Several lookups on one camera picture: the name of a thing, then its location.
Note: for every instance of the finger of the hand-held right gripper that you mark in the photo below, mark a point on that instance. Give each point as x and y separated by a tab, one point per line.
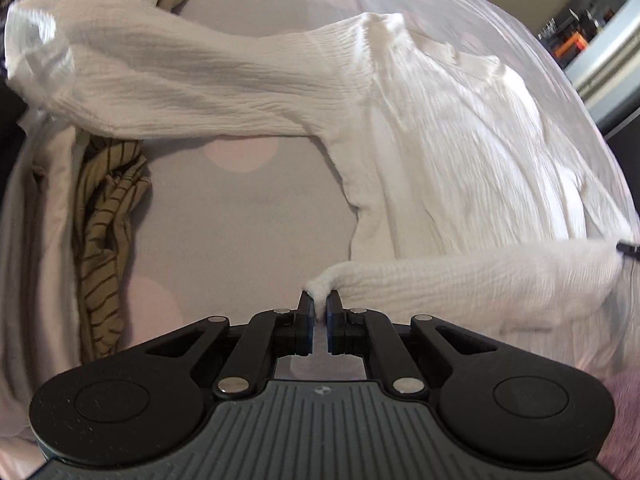
631	251

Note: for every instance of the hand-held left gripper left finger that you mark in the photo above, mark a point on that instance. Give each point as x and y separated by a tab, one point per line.
306	330

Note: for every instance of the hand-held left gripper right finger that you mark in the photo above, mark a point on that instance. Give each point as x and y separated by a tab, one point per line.
332	332

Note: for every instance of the white crinkled garment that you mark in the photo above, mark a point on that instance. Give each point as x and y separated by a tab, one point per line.
450	160

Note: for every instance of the black sliding wardrobe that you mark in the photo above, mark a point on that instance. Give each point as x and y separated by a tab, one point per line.
627	135

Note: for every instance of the bed with polka-dot sheet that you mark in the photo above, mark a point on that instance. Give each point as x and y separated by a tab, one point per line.
240	220

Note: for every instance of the purple fluffy garment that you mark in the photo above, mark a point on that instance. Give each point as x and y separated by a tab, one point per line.
622	425

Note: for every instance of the orange chair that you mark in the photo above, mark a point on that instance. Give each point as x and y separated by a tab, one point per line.
570	42

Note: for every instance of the mustard striped garment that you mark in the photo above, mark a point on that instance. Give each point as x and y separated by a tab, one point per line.
105	240

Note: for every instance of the pale folded garment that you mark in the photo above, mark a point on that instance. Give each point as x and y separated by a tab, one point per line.
35	260

